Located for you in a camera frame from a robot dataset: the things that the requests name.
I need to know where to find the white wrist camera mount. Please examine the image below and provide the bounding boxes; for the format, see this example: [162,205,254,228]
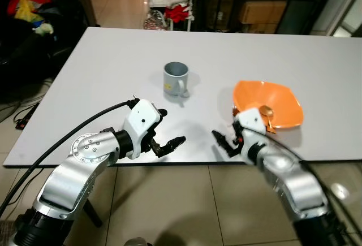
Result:
[123,100,160,159]
[235,112,266,159]

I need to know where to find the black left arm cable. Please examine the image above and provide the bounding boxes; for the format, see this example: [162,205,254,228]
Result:
[0,96,141,215]

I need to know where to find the brown cardboard box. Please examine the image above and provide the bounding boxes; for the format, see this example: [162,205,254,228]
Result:
[239,0,287,25]

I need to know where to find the red and yellow toy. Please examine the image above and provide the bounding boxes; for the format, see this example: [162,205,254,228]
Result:
[7,0,54,34]

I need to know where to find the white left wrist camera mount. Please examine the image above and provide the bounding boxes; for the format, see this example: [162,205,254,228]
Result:
[123,100,160,159]

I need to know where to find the red cloth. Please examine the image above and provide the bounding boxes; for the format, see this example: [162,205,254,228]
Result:
[165,4,190,23]

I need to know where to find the gold spoon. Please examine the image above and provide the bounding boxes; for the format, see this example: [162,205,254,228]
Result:
[259,105,278,135]

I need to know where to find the black table leg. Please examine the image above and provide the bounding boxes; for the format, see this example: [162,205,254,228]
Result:
[82,198,104,228]

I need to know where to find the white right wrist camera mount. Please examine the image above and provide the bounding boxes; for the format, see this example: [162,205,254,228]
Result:
[235,112,266,159]

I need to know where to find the black shelf unit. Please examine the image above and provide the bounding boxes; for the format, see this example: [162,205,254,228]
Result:
[198,0,340,34]

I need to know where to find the orange plastic bowl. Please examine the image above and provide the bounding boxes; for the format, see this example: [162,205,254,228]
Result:
[232,80,304,132]

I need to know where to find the grey mug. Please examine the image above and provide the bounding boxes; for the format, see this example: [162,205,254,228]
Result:
[163,62,191,100]

